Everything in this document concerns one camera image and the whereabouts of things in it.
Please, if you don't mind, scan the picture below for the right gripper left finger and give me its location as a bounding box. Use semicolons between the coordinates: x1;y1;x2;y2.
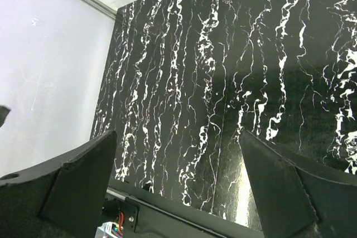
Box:
1;130;117;237

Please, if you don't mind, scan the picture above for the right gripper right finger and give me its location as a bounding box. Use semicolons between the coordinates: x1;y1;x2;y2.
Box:
239;130;356;237

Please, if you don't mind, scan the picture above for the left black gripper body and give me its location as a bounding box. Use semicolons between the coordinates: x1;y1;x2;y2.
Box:
0;105;11;127

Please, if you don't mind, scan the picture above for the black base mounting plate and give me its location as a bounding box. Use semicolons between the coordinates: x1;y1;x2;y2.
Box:
107;179;264;237

